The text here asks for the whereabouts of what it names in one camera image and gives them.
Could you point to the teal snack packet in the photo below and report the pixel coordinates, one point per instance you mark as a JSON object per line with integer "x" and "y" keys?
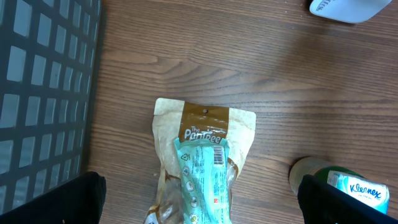
{"x": 203, "y": 169}

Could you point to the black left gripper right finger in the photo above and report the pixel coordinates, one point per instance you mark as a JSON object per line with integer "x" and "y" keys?
{"x": 321, "y": 203}

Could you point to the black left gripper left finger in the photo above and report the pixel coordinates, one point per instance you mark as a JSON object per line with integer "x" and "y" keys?
{"x": 80, "y": 200}

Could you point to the tissue pack white green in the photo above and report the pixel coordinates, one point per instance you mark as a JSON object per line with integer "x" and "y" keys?
{"x": 372, "y": 194}

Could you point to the brown snack bag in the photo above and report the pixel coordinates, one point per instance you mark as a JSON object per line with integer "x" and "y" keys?
{"x": 177, "y": 119}

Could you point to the green lid jar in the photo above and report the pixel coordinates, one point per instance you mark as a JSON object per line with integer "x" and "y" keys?
{"x": 319, "y": 168}

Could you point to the dark grey plastic basket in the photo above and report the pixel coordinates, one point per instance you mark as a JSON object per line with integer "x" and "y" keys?
{"x": 50, "y": 52}

